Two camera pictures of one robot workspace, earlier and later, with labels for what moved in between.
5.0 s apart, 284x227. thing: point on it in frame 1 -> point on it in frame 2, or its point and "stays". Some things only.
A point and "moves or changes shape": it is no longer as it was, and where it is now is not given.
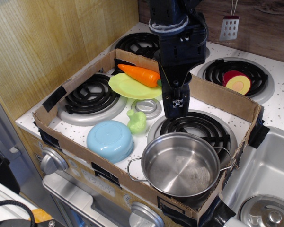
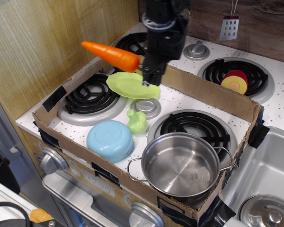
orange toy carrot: x=146 y=78 moves or changes shape
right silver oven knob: x=142 y=215 stays
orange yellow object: x=40 y=216 stays
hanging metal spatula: x=229 y=27 stays
